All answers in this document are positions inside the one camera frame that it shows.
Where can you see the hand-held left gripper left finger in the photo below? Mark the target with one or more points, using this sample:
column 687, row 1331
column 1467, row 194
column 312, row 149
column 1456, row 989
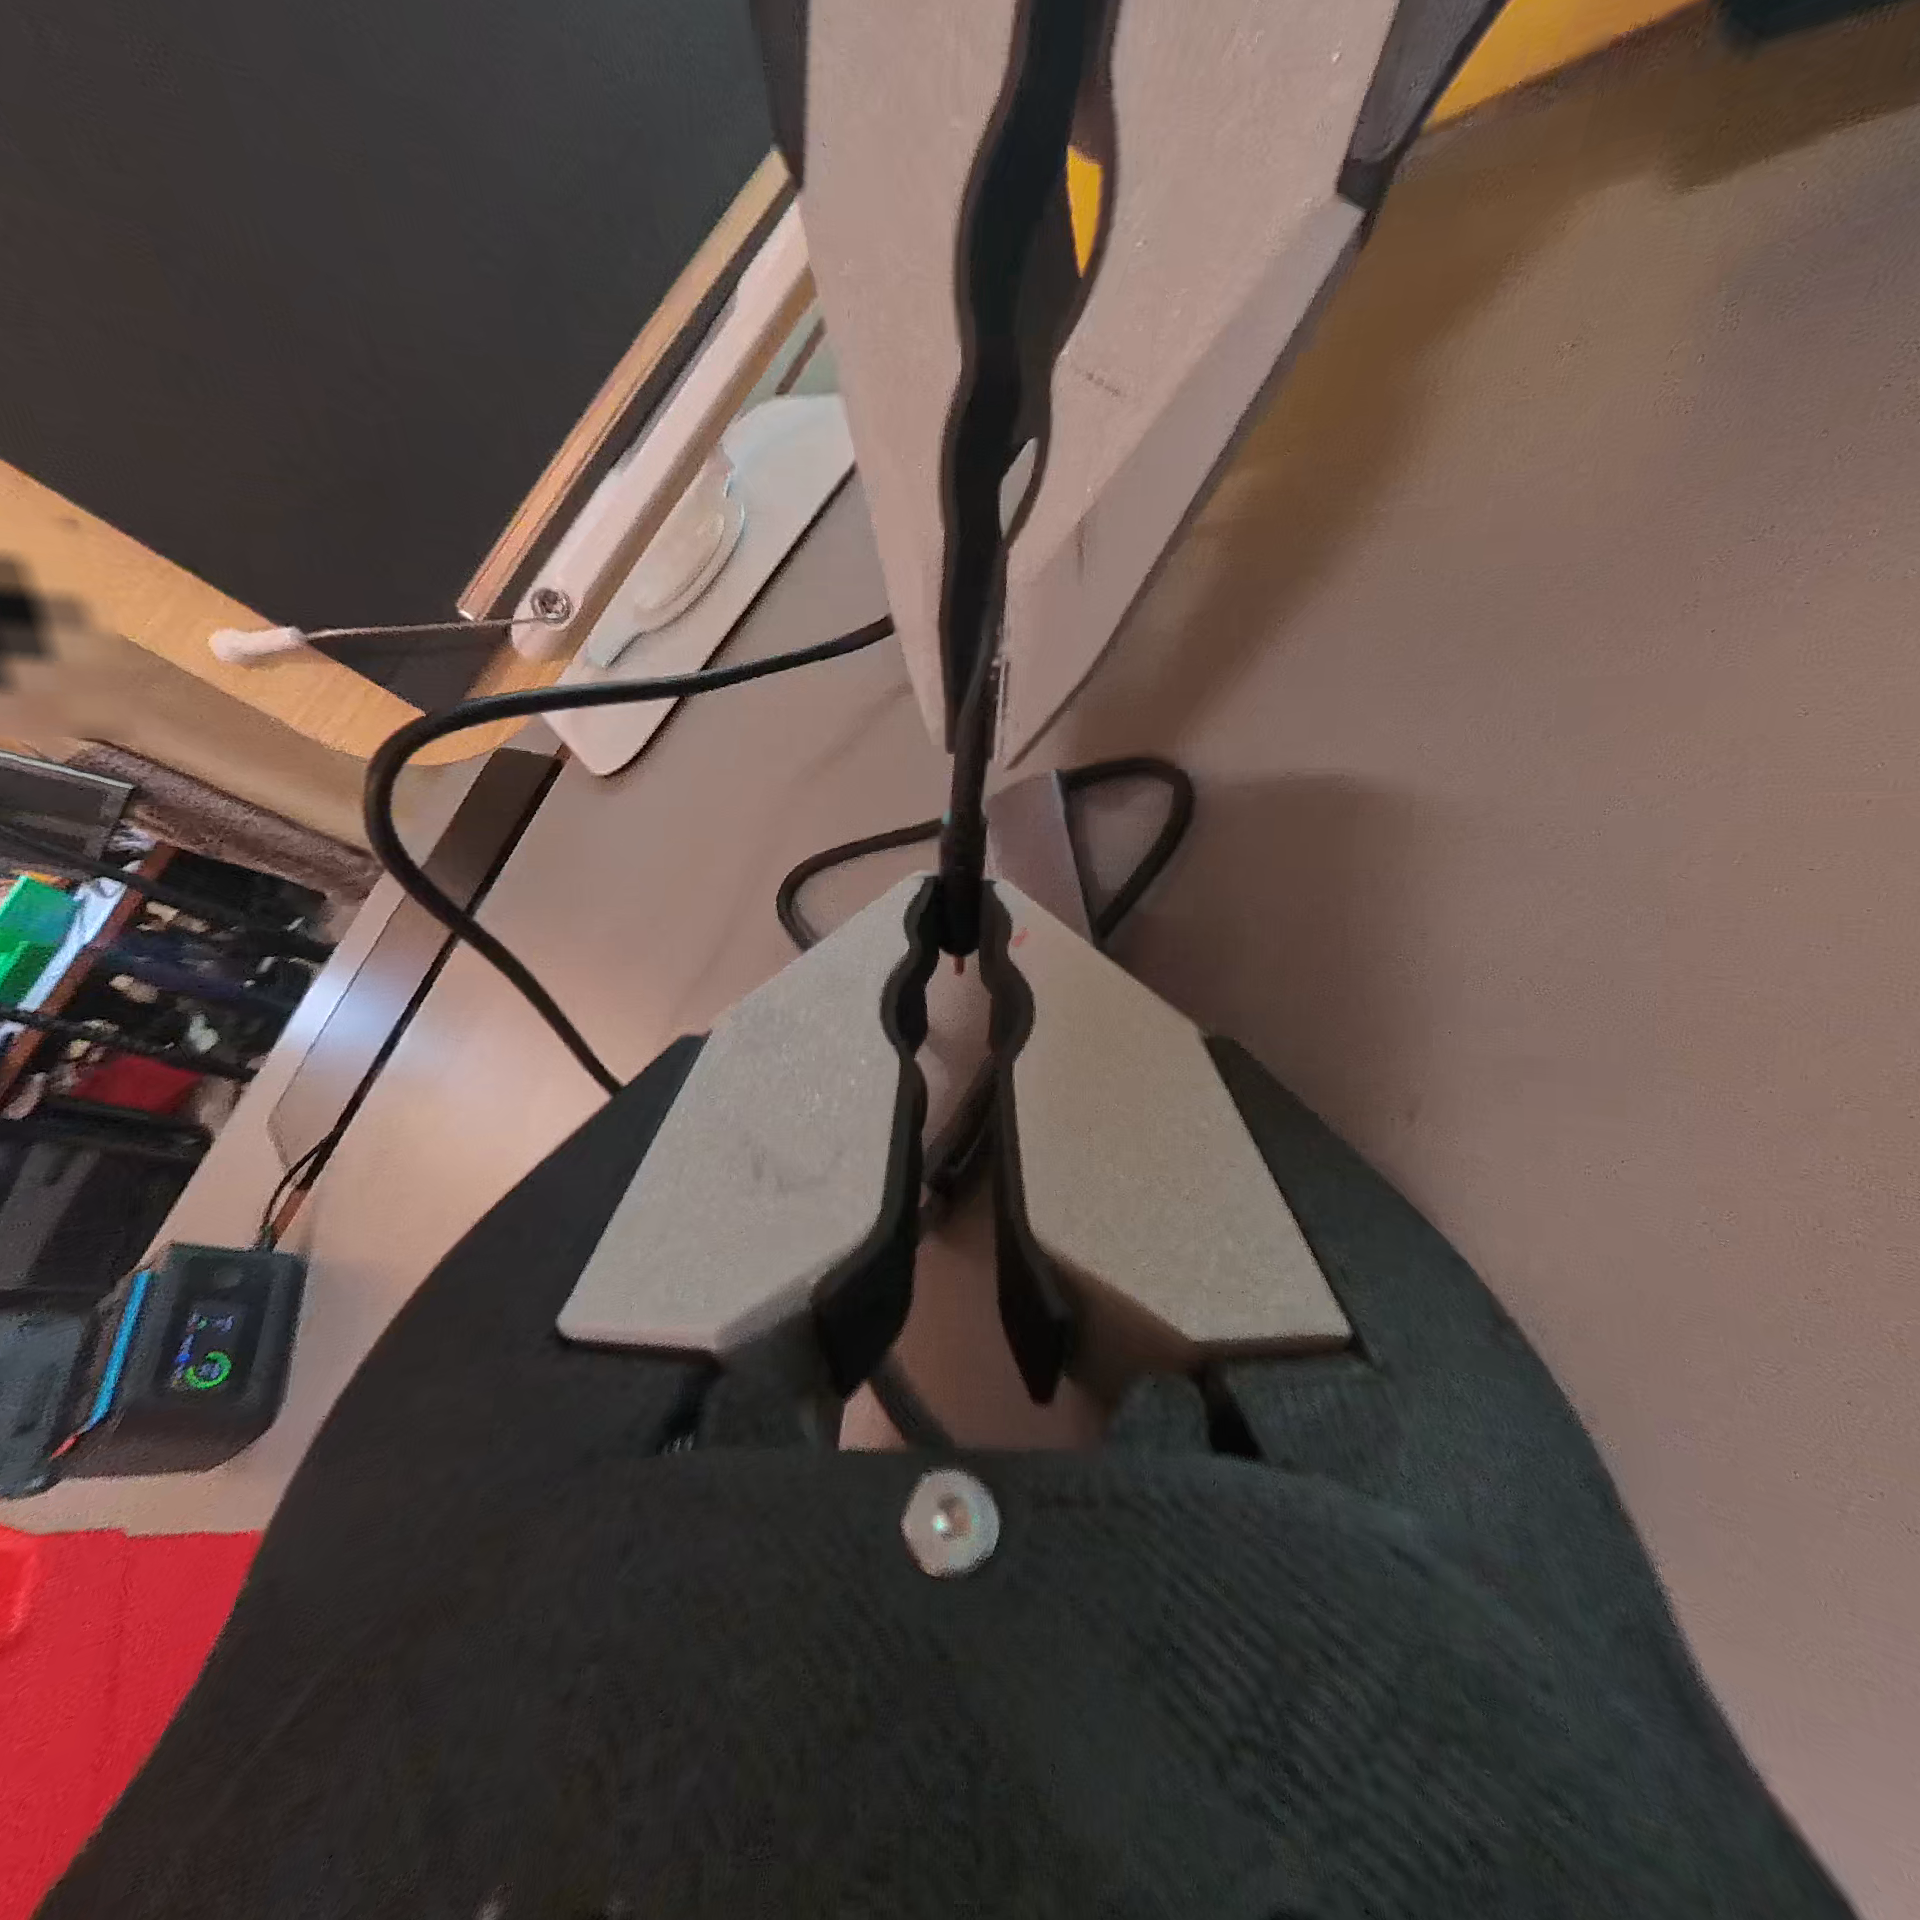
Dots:
column 750, row 1184

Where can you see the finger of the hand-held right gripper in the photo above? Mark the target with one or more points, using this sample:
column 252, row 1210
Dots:
column 886, row 224
column 1215, row 182

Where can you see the yellow plastic bin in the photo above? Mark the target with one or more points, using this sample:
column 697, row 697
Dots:
column 1531, row 43

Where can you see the red basket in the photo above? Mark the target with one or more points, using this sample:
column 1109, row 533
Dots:
column 135, row 1088

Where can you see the green plastic bin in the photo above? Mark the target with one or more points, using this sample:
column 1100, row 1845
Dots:
column 37, row 937

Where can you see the grey framed monitor on stand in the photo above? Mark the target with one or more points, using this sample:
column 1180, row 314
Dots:
column 61, row 802

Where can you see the dark battery charging case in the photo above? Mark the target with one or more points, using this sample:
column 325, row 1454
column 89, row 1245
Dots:
column 212, row 1365

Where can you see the patterned scarf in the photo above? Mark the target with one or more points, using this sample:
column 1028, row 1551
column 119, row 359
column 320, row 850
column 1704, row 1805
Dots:
column 224, row 818

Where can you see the grey USB hub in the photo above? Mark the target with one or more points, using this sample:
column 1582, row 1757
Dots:
column 1043, row 856

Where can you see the red plastic bin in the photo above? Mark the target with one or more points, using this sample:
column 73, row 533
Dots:
column 89, row 1725

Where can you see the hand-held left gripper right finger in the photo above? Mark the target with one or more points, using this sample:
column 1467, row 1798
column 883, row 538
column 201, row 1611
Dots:
column 1171, row 1184

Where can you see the wood-rimmed black monitor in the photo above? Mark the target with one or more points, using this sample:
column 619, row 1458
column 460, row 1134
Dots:
column 301, row 224

